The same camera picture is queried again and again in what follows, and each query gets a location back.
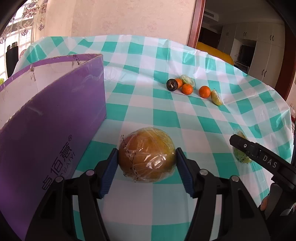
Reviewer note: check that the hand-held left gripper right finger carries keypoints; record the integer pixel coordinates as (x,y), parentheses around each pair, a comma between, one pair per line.
(185,174)

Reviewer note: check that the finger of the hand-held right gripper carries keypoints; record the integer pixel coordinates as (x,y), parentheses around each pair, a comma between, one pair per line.
(245,146)

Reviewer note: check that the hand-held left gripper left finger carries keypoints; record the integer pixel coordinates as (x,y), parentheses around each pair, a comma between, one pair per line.
(108,174)

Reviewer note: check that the green plastic-wrapped fruit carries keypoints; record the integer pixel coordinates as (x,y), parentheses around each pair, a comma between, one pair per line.
(216,98)
(188,80)
(240,157)

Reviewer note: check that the large plastic-wrapped mango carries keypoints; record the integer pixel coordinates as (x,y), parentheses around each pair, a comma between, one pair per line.
(146,155)

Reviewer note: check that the purple cardboard box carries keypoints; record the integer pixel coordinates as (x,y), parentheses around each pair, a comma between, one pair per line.
(53,129)

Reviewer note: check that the person's right hand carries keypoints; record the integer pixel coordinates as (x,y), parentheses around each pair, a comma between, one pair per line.
(264,204)

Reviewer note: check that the small orange mandarin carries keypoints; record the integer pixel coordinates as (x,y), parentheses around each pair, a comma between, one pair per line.
(204,91)
(179,83)
(187,89)

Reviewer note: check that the teal white checked tablecloth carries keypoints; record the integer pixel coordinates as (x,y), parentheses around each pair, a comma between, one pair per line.
(161,109)

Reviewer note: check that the dark mangosteen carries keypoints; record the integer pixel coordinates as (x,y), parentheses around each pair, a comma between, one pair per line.
(172,84)

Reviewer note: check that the black television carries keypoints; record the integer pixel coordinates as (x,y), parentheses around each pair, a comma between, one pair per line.
(246,54)

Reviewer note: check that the yellow sofa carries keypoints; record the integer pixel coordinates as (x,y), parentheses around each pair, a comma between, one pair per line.
(216,52)

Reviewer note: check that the dark bottle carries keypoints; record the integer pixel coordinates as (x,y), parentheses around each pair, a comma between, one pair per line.
(11,59)

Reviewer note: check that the floral lace curtain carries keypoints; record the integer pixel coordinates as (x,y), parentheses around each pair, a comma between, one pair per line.
(27,20)

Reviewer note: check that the white wall cabinet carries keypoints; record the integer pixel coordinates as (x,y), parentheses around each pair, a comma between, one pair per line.
(261,44)

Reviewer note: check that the brown wooden door frame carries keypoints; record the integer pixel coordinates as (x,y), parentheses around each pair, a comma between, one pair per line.
(196,23)

